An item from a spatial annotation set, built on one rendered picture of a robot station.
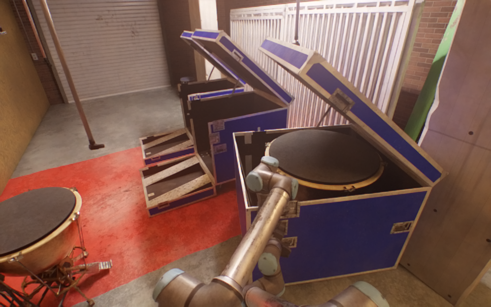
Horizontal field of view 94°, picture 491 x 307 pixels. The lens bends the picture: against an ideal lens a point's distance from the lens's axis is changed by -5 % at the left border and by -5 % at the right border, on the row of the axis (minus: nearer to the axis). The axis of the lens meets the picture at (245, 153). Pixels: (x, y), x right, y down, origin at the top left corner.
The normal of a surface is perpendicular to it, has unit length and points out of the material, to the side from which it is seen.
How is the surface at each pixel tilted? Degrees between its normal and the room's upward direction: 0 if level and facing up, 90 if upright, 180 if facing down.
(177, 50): 90
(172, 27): 90
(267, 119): 90
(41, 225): 0
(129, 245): 0
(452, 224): 90
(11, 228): 0
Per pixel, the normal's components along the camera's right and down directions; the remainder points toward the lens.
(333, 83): 0.12, 0.48
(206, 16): 0.49, 0.42
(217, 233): -0.03, -0.87
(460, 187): -0.87, 0.26
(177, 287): -0.15, -0.73
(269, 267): -0.32, 0.08
